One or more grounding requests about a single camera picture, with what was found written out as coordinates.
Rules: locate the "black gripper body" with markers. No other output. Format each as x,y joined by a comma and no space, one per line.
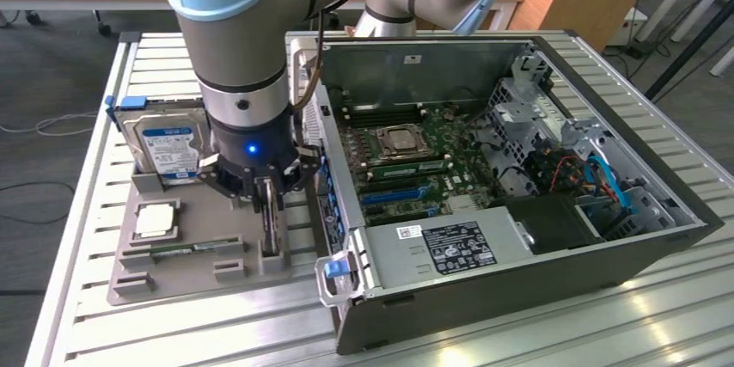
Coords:
252,139

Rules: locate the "black graphics card metal bracket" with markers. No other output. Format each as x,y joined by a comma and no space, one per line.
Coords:
271,225

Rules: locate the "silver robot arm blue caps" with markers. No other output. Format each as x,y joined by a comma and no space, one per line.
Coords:
240,40

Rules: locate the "grey parts rack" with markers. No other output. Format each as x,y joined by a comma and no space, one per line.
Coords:
200,229

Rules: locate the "hard disk in blue caddy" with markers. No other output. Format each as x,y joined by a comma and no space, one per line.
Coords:
160,148

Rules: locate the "spare CPU silver lid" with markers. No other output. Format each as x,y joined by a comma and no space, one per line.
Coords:
155,221

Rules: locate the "spare green RAM stick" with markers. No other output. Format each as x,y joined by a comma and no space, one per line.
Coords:
195,247

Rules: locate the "blue expansion slot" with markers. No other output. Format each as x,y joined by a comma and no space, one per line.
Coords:
395,197

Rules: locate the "installed CPU with paste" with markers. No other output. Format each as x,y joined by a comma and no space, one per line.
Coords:
404,141

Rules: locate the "blue case latch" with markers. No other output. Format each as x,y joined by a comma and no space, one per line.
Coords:
335,267

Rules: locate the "grey power supply unit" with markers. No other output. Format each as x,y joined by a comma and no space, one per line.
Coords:
402,255

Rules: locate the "green motherboard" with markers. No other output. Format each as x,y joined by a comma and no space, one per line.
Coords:
459,160

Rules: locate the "silver chipset heatsink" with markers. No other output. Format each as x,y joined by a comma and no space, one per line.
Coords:
466,204

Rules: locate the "silver perforated drive cage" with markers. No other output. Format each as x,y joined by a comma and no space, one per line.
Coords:
515,126

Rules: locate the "open black PC case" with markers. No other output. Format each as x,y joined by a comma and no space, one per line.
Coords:
459,315

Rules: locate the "black plastic cover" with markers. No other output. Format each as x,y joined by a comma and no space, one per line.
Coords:
550,221

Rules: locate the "silver disk bay with rails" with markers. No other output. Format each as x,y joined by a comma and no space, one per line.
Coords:
647,212

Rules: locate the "white floor device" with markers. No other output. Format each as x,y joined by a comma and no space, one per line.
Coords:
627,27

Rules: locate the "metal CPU socket frame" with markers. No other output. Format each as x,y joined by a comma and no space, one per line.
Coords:
427,143

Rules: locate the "white table frame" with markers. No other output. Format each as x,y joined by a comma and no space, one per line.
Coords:
723,59

